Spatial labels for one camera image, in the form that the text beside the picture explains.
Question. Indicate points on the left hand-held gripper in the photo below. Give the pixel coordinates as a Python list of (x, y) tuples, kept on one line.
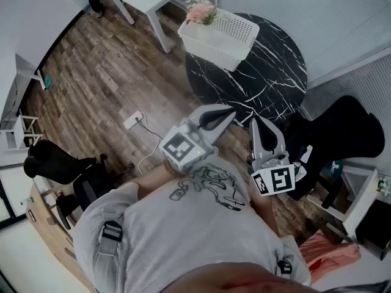
[(178, 146)]

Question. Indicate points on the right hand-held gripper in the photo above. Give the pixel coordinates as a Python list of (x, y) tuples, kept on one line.
[(279, 179)]

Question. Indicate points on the white perforated plastic basket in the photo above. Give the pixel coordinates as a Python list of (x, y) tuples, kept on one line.
[(226, 41)]

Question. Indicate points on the pink flowers with white vase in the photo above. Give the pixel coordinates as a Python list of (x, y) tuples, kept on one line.
[(201, 12)]

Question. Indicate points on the person's right forearm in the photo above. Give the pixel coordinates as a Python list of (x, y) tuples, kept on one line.
[(264, 209)]

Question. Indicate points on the person's left forearm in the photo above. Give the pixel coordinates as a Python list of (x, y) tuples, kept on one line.
[(152, 182)]

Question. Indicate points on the round black marble table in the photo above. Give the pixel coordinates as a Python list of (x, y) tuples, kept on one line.
[(275, 72)]

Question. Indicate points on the black office chair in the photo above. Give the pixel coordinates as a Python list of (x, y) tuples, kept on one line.
[(345, 133), (55, 163)]

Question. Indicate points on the white power strip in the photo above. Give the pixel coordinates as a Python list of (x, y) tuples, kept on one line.
[(133, 120)]

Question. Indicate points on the white venetian blinds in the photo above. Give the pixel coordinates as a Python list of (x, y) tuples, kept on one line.
[(351, 84)]

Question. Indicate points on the white workstation desk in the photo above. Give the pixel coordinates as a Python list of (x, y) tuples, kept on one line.
[(360, 194)]

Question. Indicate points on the person's grey printed shirt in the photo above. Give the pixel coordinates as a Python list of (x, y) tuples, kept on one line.
[(183, 224)]

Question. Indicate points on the pink cloth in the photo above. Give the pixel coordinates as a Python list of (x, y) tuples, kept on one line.
[(330, 249)]

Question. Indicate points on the black monitor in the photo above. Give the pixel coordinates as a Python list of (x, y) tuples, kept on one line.
[(375, 227)]

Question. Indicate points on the person's face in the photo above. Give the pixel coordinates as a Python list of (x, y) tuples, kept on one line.
[(244, 279)]

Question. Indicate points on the teal small object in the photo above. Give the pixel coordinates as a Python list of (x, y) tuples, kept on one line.
[(48, 82)]

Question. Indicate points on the white side table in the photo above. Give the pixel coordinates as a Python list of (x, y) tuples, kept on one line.
[(26, 69)]

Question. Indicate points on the wooden cabinet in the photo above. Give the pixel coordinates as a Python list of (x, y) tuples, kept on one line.
[(49, 233)]

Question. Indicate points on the black framed window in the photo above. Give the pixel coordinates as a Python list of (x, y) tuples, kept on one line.
[(9, 194)]

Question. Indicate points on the white shelf frame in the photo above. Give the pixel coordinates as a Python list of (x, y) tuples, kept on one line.
[(18, 130)]

